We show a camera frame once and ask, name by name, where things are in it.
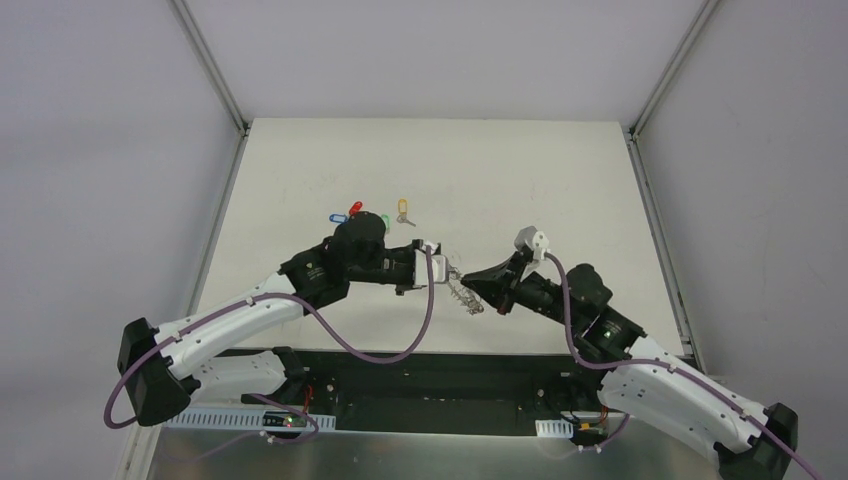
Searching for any metal disc keyring holder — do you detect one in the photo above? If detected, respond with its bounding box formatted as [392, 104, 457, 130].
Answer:
[446, 265, 485, 316]

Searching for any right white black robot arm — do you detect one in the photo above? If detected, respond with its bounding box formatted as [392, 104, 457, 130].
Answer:
[461, 253, 798, 479]

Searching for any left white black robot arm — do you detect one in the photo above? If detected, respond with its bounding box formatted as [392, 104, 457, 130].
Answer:
[103, 211, 450, 429]

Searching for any yellow tagged key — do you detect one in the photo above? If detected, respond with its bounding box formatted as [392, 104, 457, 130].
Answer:
[396, 198, 416, 227]

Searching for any right controller board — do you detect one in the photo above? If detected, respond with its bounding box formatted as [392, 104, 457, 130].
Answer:
[572, 425, 608, 446]

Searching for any controller board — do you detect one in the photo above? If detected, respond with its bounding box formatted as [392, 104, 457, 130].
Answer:
[572, 425, 608, 446]
[262, 411, 309, 430]

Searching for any left controller board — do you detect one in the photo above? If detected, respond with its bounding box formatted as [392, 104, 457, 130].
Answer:
[262, 411, 309, 430]

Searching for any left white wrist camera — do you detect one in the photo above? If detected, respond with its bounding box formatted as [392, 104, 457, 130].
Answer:
[412, 239, 451, 289]

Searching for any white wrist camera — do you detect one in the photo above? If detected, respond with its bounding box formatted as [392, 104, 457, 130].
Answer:
[513, 226, 549, 263]
[412, 239, 451, 289]

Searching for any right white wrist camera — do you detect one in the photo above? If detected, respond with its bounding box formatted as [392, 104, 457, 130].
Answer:
[513, 226, 549, 263]

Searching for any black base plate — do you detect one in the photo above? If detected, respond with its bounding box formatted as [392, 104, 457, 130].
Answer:
[269, 349, 602, 436]

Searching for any right white cable duct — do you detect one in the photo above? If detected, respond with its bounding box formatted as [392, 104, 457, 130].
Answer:
[535, 418, 574, 439]

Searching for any white cable duct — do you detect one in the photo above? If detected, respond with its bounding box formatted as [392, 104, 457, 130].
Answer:
[165, 407, 336, 433]
[535, 418, 574, 439]

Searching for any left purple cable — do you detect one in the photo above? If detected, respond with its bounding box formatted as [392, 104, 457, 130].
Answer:
[102, 245, 437, 431]

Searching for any purple cable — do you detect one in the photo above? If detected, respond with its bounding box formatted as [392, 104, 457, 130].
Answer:
[541, 251, 823, 480]
[102, 245, 437, 431]

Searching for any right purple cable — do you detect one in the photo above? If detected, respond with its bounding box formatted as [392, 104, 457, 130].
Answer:
[541, 251, 823, 480]

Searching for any left white cable duct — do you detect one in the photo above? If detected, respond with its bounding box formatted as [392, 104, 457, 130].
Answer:
[165, 407, 336, 433]

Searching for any right aluminium frame post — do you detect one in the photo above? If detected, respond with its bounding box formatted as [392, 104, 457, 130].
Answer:
[629, 0, 722, 141]

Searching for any aluminium frame post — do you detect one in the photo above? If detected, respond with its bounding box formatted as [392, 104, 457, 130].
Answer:
[629, 0, 722, 141]
[168, 0, 250, 137]

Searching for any left aluminium frame post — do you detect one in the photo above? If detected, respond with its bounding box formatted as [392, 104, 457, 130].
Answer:
[168, 0, 250, 137]

